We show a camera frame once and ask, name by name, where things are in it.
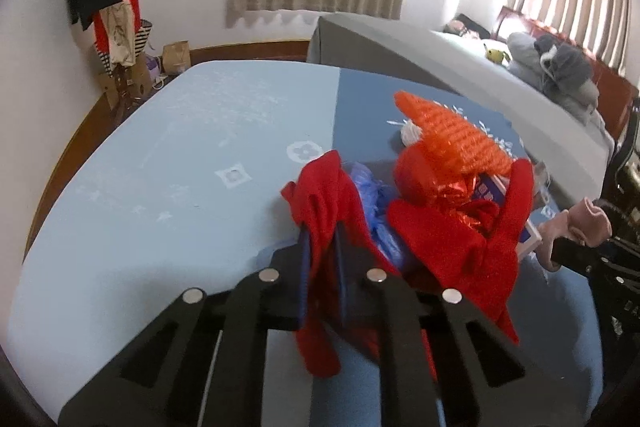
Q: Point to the orange mesh net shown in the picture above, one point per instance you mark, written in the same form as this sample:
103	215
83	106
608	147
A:
450	132

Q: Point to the grey bed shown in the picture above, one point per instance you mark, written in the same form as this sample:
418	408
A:
400	47

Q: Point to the beige canvas tote bag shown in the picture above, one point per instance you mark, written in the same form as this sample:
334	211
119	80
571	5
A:
119	32

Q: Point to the pink plush toy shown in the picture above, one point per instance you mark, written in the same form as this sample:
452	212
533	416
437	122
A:
456	28

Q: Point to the purple packet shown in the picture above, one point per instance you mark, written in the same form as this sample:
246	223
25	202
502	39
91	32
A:
153	67

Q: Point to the red crumpled foil wrapper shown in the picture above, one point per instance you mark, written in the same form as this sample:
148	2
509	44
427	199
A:
415	179

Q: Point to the dark grey garment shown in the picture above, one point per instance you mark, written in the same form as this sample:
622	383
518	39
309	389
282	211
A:
567	62

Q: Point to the black office chair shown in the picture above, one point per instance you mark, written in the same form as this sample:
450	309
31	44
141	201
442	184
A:
622	157

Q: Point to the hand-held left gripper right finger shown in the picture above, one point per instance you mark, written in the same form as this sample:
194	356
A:
342	279

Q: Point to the red sock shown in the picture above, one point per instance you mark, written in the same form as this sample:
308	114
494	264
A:
325	197
450	252

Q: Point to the two-tone blue table mat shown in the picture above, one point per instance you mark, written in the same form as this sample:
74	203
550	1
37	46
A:
150	157

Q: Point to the blue plastic bag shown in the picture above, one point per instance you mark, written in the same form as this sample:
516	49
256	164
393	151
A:
374	199

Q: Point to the yellow plush toy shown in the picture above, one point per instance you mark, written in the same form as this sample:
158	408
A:
497	54

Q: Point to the white cardboard box blue print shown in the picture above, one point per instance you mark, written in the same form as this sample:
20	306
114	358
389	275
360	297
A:
530	237

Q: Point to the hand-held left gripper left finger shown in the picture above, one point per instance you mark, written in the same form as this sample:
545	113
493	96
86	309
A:
303	279

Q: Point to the red garment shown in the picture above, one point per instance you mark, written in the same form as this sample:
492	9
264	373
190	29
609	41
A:
102	37

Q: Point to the pink sock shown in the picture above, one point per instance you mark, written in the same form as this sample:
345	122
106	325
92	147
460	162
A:
585	222

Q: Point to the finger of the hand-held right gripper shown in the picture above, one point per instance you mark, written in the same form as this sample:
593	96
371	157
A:
585	257
625	222

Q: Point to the grey pillows and clothes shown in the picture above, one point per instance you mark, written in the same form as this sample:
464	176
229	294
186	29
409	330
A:
522	57

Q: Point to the striped bag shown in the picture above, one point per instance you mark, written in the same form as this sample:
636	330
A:
144	39

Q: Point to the brown paper bag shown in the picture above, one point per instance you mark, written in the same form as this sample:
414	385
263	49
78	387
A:
176	57

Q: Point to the red wooden headboard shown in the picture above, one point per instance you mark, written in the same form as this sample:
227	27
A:
609	82

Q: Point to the dark pillow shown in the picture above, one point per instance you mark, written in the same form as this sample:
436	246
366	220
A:
477	27

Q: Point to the white crumpled tissue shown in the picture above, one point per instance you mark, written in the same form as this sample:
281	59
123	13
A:
411	134

